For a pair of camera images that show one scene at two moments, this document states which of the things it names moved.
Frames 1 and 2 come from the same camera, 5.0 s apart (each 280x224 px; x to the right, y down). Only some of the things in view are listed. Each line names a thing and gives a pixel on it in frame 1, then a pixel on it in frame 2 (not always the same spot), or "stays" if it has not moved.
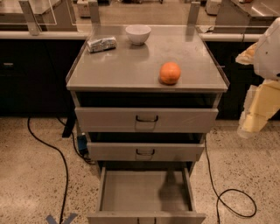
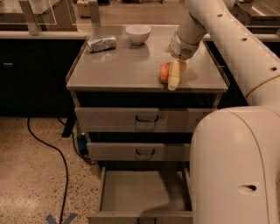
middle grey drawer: x=145 y=151 stays
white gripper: x=269 y=55 to x=180 y=47
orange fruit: x=170 y=73 stays
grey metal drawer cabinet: x=145 y=95 stays
